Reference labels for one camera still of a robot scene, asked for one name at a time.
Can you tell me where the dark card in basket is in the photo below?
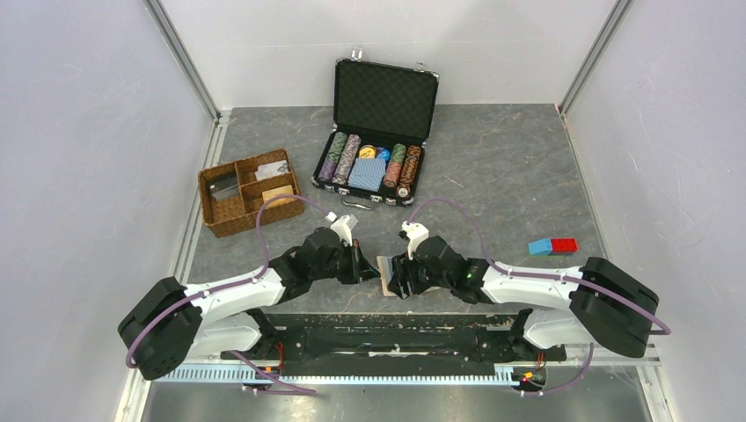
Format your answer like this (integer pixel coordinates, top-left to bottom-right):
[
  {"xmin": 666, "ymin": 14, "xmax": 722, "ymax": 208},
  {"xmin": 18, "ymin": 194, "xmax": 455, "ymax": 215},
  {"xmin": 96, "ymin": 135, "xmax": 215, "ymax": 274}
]
[{"xmin": 208, "ymin": 173, "xmax": 239, "ymax": 201}]

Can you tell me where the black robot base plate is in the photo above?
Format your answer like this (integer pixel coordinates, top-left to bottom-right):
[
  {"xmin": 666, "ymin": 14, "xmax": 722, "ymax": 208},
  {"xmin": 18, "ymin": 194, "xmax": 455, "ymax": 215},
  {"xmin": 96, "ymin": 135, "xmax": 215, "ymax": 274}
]
[{"xmin": 243, "ymin": 313, "xmax": 567, "ymax": 376}]

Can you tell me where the brown orange chip stack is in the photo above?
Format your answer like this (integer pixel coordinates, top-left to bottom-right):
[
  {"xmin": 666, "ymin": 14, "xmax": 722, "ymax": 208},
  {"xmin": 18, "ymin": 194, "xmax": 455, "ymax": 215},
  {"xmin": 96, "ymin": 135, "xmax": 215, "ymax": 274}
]
[{"xmin": 396, "ymin": 145, "xmax": 422, "ymax": 199}]

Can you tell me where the black poker chip case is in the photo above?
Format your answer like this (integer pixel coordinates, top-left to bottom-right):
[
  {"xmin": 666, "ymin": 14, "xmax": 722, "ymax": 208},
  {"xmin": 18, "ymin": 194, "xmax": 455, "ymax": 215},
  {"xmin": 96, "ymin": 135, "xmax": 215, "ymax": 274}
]
[{"xmin": 311, "ymin": 47, "xmax": 440, "ymax": 207}]

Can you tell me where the purple green chip stack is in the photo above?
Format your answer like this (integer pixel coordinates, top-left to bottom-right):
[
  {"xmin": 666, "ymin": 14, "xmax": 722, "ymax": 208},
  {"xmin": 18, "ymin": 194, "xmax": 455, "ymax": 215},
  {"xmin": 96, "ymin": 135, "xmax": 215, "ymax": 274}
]
[{"xmin": 318, "ymin": 132, "xmax": 348, "ymax": 181}]

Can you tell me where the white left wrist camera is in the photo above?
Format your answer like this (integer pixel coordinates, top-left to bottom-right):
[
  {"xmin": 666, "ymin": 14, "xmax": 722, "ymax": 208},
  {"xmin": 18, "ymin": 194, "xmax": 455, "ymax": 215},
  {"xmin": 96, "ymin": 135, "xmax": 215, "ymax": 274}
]
[{"xmin": 325, "ymin": 212, "xmax": 358, "ymax": 246}]

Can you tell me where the left aluminium frame post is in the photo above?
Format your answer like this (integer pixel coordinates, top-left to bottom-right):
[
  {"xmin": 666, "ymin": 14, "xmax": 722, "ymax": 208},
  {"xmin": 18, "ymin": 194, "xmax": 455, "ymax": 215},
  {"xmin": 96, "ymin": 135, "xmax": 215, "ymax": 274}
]
[{"xmin": 143, "ymin": 0, "xmax": 221, "ymax": 122}]

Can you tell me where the right aluminium frame post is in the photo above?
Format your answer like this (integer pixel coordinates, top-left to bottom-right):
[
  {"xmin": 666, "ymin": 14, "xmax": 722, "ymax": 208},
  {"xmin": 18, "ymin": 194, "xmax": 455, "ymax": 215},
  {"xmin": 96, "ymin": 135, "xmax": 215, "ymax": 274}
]
[{"xmin": 558, "ymin": 0, "xmax": 633, "ymax": 120}]

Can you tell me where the yellow dealer button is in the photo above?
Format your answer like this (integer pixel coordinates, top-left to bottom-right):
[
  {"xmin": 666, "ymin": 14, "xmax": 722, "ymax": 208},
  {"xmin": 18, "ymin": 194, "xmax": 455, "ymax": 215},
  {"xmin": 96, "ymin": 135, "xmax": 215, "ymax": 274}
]
[{"xmin": 358, "ymin": 145, "xmax": 377, "ymax": 158}]

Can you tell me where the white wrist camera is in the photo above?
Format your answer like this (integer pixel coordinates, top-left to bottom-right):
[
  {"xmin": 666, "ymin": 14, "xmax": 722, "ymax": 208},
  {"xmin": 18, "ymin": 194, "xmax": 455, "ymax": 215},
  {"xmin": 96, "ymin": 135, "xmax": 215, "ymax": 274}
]
[
  {"xmin": 325, "ymin": 212, "xmax": 358, "ymax": 246},
  {"xmin": 399, "ymin": 221, "xmax": 429, "ymax": 260}
]

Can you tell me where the white slotted cable duct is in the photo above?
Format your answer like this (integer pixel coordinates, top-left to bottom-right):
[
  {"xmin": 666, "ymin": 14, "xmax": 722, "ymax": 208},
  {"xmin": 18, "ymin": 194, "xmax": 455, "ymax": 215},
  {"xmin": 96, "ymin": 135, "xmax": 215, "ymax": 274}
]
[{"xmin": 158, "ymin": 362, "xmax": 519, "ymax": 388}]

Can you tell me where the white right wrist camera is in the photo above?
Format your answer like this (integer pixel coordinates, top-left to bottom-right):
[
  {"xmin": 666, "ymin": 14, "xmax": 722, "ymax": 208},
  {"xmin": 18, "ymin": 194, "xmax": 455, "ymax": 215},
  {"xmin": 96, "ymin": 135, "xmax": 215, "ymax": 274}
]
[{"xmin": 399, "ymin": 221, "xmax": 429, "ymax": 260}]

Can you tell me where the blue toy brick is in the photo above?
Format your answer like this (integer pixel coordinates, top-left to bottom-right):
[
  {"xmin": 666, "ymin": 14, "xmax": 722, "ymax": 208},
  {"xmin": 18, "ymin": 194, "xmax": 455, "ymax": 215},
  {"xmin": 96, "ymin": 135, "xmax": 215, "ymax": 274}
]
[{"xmin": 527, "ymin": 238, "xmax": 553, "ymax": 256}]

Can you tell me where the aluminium frame post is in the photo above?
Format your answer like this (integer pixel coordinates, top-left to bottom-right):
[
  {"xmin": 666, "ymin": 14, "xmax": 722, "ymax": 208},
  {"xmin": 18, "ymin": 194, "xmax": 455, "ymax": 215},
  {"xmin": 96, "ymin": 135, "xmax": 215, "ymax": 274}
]
[
  {"xmin": 558, "ymin": 0, "xmax": 633, "ymax": 120},
  {"xmin": 143, "ymin": 0, "xmax": 221, "ymax": 122}
]

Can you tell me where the red toy brick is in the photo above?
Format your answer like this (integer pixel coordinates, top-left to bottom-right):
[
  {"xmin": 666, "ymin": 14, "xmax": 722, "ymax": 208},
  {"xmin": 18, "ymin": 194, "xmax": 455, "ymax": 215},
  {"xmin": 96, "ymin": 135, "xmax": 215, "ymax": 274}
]
[{"xmin": 550, "ymin": 237, "xmax": 578, "ymax": 256}]

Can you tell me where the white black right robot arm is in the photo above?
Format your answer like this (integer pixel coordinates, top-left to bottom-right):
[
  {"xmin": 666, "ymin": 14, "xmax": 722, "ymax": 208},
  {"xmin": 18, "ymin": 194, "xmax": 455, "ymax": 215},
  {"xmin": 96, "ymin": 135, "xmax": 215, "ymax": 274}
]
[{"xmin": 379, "ymin": 236, "xmax": 660, "ymax": 359}]

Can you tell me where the red green chip stack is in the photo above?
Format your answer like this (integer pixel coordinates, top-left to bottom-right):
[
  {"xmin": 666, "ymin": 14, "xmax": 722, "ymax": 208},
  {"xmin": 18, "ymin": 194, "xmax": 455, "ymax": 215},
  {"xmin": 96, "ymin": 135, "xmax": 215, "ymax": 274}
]
[{"xmin": 383, "ymin": 143, "xmax": 407, "ymax": 188}]

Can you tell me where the gold card in basket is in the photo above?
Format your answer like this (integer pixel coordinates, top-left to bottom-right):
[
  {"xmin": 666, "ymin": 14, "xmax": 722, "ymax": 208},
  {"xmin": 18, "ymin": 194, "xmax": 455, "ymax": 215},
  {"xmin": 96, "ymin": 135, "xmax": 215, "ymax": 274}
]
[{"xmin": 262, "ymin": 185, "xmax": 295, "ymax": 207}]

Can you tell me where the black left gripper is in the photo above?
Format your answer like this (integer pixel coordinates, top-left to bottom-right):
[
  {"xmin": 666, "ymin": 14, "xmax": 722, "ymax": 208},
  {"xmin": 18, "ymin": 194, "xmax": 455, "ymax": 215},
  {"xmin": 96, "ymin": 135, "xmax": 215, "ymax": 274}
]
[{"xmin": 311, "ymin": 239, "xmax": 380, "ymax": 285}]

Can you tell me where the purple grey chip stack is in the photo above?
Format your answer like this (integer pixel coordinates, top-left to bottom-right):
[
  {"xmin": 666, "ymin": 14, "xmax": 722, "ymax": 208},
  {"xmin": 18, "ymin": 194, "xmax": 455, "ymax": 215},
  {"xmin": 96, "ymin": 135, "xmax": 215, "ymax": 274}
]
[{"xmin": 332, "ymin": 135, "xmax": 362, "ymax": 185}]

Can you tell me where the brown woven divided basket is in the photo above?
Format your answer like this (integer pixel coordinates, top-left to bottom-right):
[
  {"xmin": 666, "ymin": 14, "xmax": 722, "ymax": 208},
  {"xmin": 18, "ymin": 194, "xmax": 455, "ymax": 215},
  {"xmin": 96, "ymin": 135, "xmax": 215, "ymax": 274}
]
[{"xmin": 198, "ymin": 149, "xmax": 305, "ymax": 238}]

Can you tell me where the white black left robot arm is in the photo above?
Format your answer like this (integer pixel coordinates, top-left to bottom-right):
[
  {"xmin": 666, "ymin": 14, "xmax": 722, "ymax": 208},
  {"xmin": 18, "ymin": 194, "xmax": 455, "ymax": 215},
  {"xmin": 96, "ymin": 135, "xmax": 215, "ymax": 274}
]
[{"xmin": 117, "ymin": 228, "xmax": 380, "ymax": 381}]

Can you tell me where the blue playing card deck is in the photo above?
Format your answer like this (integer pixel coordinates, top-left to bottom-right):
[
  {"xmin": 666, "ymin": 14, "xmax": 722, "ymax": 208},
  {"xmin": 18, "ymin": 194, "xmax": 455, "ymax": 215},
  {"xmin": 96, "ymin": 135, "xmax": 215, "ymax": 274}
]
[{"xmin": 347, "ymin": 157, "xmax": 386, "ymax": 192}]

